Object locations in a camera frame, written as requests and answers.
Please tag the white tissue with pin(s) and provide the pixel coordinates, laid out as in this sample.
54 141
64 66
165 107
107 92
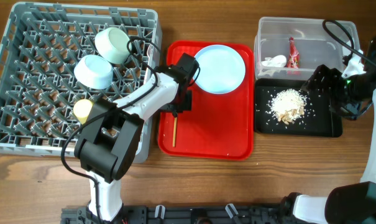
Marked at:
277 61

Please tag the black plastic tray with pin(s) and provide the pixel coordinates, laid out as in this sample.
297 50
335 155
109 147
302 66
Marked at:
316 120

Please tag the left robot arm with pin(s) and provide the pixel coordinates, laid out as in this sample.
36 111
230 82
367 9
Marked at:
110 138

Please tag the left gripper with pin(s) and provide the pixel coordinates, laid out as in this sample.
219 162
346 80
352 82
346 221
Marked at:
188 105

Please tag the yellow plastic cup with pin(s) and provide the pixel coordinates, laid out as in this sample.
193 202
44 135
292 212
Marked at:
82 109

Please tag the light blue bowl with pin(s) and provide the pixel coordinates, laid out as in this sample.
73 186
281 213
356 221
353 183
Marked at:
94 71

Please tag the red plastic tray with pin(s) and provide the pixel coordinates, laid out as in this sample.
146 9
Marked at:
218 126

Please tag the food scraps and rice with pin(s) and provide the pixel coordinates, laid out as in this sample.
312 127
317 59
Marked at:
289 106

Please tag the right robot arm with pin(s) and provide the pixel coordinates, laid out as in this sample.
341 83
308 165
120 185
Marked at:
355 203

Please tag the clear plastic bin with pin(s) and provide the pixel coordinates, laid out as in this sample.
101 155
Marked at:
313 43

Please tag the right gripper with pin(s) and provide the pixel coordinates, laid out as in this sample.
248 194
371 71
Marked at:
334 75

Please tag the wooden chopstick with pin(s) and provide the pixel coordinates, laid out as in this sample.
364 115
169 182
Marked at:
175 124

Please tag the red snack wrapper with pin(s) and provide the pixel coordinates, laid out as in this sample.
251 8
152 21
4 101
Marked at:
294 56

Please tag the light blue round plate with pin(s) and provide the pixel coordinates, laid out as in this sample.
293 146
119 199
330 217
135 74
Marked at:
222 69

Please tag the green bowl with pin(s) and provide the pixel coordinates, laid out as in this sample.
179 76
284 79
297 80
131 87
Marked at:
112 44

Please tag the grey plastic dishwasher rack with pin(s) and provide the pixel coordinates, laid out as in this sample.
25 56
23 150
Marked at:
41 45

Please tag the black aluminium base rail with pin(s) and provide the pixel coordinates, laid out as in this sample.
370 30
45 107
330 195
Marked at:
213 214

